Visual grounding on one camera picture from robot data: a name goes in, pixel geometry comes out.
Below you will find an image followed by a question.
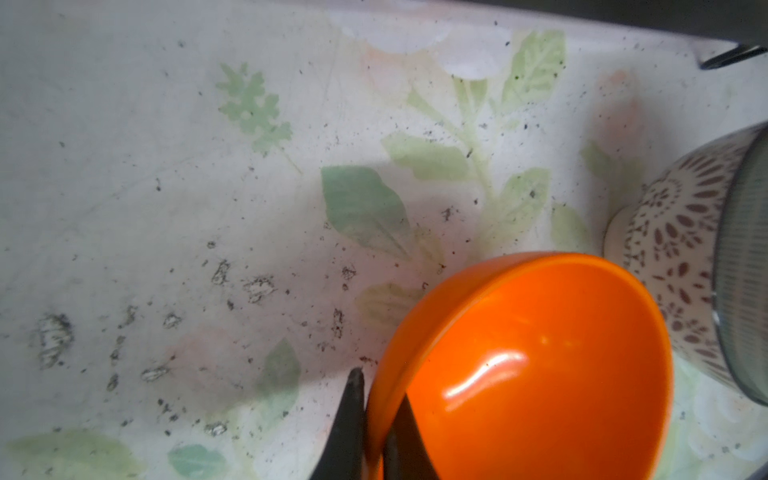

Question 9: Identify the brown petal pattern bowl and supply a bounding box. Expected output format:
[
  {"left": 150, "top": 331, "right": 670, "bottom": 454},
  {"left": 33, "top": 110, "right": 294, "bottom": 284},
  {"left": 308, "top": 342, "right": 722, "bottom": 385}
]
[{"left": 603, "top": 123, "right": 767, "bottom": 388}]

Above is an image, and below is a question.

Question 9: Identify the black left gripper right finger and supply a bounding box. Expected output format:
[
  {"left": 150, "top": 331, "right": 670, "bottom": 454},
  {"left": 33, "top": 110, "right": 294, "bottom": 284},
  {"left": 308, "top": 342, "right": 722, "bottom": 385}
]
[{"left": 383, "top": 396, "right": 439, "bottom": 480}]

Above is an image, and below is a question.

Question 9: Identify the mint green bowl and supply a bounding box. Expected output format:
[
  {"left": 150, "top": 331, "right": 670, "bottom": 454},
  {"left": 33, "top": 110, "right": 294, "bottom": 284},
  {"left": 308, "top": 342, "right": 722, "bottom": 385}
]
[{"left": 712, "top": 123, "right": 767, "bottom": 406}]

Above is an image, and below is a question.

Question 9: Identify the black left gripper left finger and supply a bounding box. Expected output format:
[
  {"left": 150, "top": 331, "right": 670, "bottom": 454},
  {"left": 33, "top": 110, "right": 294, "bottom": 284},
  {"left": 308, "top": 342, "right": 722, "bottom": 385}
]
[{"left": 310, "top": 367, "right": 365, "bottom": 480}]

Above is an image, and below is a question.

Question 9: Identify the black wire dish rack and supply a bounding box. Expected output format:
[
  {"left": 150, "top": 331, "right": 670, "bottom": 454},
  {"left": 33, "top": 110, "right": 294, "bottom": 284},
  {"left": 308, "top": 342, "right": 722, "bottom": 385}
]
[{"left": 471, "top": 1, "right": 767, "bottom": 71}]

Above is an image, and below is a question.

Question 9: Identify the orange bowl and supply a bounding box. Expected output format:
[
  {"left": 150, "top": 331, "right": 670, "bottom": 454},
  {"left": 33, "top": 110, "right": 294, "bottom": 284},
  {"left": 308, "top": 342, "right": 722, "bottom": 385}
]
[{"left": 365, "top": 252, "right": 674, "bottom": 479}]

